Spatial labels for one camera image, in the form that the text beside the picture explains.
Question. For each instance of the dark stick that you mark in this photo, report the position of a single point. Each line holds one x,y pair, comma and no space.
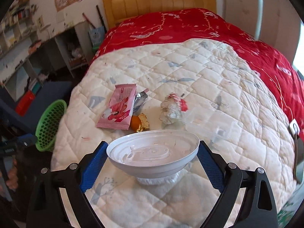
101,16

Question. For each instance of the white plastic cup lid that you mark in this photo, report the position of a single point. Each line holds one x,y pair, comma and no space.
152,154

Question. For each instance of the green plastic mesh basket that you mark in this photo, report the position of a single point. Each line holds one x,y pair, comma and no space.
49,125

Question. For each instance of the silver foil wrapper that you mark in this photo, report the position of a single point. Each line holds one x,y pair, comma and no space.
140,98

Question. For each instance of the wooden bed headboard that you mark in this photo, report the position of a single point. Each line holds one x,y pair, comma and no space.
154,2

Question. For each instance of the window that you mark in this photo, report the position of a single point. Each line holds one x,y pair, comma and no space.
299,52

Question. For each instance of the red box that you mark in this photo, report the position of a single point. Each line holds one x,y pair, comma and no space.
25,102

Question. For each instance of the white wardrobe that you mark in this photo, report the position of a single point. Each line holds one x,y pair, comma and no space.
242,7

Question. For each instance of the pink snack wrapper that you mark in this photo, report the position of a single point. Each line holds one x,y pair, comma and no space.
118,106

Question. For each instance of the clear plastic box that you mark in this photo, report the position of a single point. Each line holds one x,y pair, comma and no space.
211,123

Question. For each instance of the red patterned blanket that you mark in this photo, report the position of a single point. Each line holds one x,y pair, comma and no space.
190,28

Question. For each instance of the wall bookshelf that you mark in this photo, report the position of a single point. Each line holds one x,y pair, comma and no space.
16,19

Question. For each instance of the white desk with shelves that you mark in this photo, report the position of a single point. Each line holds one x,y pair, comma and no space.
35,59

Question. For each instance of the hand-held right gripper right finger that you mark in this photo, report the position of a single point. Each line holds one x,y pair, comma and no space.
211,168

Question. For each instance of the orange gold foil wrapper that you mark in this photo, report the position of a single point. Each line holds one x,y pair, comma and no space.
140,123

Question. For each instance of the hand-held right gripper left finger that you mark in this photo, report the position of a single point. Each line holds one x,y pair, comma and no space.
93,168

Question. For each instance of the crumpled white red wrapper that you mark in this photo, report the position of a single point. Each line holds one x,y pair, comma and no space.
172,108

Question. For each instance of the white quilted mat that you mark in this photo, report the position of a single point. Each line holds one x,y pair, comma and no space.
166,76

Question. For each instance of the blue gift bag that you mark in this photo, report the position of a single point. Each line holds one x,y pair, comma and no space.
96,36

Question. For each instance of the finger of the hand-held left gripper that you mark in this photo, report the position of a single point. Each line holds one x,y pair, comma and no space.
22,141

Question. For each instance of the blue chair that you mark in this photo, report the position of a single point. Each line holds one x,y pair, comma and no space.
47,90

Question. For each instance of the red stick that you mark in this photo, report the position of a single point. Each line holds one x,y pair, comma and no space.
89,20

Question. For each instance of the green patterned cloth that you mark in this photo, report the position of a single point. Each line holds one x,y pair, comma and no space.
288,212

